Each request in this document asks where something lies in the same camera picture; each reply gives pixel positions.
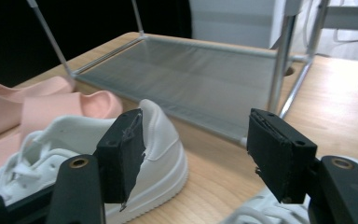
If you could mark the white sneaker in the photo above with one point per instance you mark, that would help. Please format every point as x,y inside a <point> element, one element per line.
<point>261,208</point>
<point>164,146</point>

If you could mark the metal shoe rack grey shelves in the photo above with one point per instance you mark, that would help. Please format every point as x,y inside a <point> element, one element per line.
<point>183,77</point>

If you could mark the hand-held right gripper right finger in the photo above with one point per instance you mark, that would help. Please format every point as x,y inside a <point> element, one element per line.
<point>279,155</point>

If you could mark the white desk frame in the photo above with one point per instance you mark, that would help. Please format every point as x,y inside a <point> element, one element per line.
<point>348,17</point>

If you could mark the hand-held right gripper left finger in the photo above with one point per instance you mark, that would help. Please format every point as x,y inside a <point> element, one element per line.
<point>121,155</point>

